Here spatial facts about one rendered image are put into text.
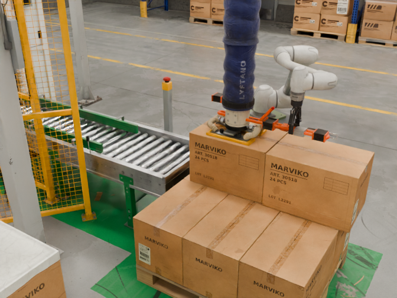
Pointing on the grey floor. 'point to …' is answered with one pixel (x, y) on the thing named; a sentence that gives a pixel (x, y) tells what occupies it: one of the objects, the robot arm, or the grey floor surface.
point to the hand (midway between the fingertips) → (293, 128)
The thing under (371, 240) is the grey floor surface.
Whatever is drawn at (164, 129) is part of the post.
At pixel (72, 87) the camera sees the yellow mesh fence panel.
